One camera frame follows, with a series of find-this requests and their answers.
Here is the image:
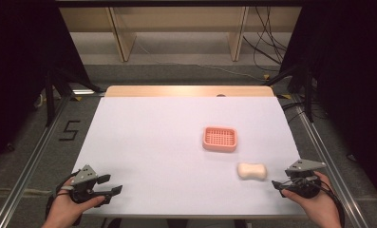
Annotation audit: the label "pink slotted soap dish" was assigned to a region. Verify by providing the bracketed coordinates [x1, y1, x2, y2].
[202, 126, 238, 153]

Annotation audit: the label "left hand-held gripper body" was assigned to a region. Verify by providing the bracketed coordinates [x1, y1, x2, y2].
[69, 163, 107, 205]

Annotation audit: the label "person's left hand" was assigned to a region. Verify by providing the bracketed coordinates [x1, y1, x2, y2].
[41, 176, 106, 228]

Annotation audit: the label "person's right hand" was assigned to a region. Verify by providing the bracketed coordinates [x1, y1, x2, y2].
[280, 170, 343, 228]

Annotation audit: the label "black floor cables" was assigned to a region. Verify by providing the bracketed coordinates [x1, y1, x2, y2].
[281, 100, 330, 125]

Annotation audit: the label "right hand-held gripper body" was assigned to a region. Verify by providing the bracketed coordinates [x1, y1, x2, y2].
[284, 159, 328, 200]

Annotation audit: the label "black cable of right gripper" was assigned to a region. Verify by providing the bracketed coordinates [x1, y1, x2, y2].
[312, 179, 347, 228]

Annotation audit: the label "white table mat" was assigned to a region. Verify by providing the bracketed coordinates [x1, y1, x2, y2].
[71, 96, 308, 220]

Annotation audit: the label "aluminium floor rail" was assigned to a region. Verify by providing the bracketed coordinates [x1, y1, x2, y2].
[0, 94, 72, 228]
[290, 93, 369, 228]

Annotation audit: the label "black curtain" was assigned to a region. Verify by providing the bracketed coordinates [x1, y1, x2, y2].
[0, 0, 93, 169]
[278, 0, 377, 201]

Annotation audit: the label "black metal stand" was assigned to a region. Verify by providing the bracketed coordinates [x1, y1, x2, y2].
[43, 66, 104, 128]
[264, 62, 315, 124]

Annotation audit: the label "bundle of black hanging cables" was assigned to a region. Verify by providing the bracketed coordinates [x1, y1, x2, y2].
[242, 6, 289, 72]

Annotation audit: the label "beige wooden desk frame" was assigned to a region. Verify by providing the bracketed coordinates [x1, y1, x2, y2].
[58, 6, 303, 63]

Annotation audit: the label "cream soap bar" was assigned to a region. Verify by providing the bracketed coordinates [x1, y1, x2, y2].
[236, 161, 268, 181]

